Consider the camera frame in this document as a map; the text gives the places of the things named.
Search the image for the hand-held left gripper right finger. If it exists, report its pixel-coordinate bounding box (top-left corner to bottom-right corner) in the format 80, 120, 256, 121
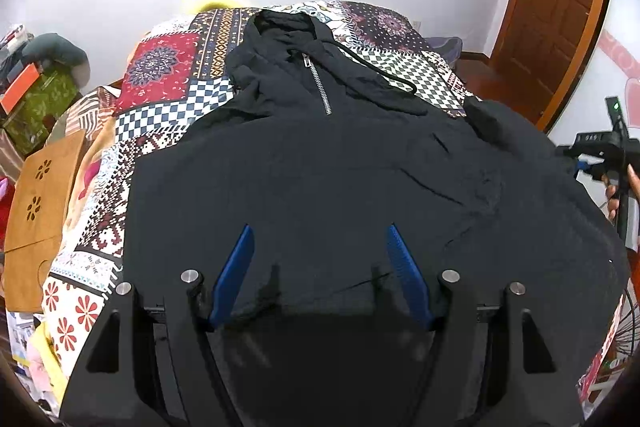
385, 223, 586, 427

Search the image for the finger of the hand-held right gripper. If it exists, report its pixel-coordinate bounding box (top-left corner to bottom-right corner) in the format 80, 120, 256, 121
574, 159, 608, 182

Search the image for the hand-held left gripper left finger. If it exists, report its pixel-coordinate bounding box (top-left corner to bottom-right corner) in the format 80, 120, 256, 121
59, 223, 256, 427

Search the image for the black zip hoodie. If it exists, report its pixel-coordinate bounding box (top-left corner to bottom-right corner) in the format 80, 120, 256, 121
122, 9, 632, 427

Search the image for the person's right hand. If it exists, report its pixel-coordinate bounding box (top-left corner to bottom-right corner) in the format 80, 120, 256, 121
601, 166, 640, 223

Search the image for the brown wooden door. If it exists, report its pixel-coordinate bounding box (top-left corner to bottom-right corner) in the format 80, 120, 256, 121
487, 0, 615, 132

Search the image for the dark grey cushion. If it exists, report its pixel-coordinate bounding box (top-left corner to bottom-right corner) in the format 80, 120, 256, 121
425, 36, 464, 64

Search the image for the patchwork printed blanket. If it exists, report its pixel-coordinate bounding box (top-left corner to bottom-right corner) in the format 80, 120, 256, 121
40, 0, 626, 413

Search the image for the green patterned box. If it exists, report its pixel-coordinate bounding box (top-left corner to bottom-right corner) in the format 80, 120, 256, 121
0, 69, 82, 158

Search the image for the yellow cloth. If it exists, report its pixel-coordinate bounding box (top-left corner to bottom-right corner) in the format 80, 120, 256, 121
187, 0, 242, 14

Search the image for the orange box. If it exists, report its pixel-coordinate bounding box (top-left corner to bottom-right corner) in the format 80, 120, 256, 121
0, 63, 41, 114

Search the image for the pink wall sticker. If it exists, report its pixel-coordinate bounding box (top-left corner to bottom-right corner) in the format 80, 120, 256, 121
596, 26, 640, 130

